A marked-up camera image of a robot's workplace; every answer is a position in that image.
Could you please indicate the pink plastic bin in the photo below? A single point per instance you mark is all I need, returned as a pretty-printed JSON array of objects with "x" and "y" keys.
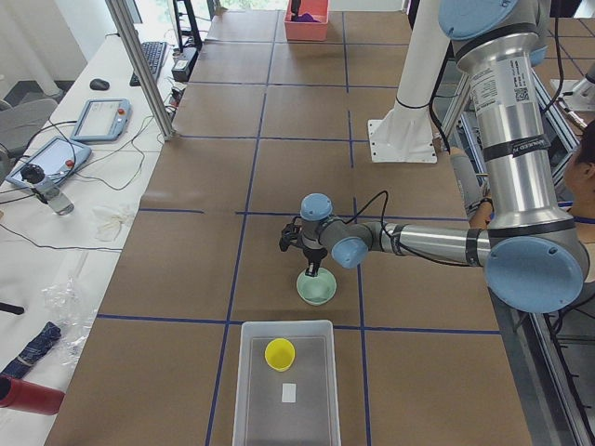
[{"x": 300, "y": 31}]

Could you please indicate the crumpled clear plastic wrap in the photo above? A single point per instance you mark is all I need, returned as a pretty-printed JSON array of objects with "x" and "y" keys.
[{"x": 73, "y": 314}]

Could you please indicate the aluminium frame post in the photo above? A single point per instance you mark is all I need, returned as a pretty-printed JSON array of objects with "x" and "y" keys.
[{"x": 122, "y": 20}]

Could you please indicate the folded blue umbrella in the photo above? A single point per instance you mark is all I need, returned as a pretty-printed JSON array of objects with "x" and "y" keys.
[{"x": 33, "y": 352}]

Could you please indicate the mint green bowl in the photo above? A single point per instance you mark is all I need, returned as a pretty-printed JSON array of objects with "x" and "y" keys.
[{"x": 317, "y": 290}]

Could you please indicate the yellow plastic cup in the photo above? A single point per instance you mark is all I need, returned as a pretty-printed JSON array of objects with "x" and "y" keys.
[{"x": 280, "y": 354}]

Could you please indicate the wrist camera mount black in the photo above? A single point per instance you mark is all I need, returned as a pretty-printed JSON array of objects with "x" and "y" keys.
[{"x": 291, "y": 235}]

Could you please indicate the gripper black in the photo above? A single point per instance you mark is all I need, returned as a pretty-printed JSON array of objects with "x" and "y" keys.
[{"x": 313, "y": 255}]

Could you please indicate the black keyboard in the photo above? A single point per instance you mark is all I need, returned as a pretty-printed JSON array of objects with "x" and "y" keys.
[{"x": 154, "y": 52}]

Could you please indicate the clear plastic storage box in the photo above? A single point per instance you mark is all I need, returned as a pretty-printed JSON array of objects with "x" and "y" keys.
[{"x": 298, "y": 406}]

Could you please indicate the black power box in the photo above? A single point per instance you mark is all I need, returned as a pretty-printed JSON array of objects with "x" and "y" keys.
[{"x": 184, "y": 63}]

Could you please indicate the black computer mouse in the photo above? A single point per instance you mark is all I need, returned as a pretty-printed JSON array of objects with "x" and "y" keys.
[{"x": 98, "y": 84}]

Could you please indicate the teach pendant tablet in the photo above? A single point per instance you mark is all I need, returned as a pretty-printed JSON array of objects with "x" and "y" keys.
[
  {"x": 59, "y": 158},
  {"x": 102, "y": 120}
]

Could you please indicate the crumpled white tissue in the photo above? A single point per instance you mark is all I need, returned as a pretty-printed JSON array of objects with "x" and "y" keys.
[{"x": 110, "y": 221}]

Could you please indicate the red metal bottle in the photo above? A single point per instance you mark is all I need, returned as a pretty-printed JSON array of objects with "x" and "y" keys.
[{"x": 29, "y": 397}]

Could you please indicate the far teach pendant tablet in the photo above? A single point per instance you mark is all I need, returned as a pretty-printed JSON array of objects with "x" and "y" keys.
[{"x": 102, "y": 120}]

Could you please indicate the near teach pendant tablet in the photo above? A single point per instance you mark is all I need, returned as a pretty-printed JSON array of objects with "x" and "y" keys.
[{"x": 59, "y": 158}]

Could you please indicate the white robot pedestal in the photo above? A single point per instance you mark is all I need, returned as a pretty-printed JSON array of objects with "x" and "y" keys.
[{"x": 405, "y": 134}]

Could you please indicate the purple cloth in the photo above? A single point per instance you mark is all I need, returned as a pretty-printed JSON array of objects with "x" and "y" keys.
[{"x": 306, "y": 18}]

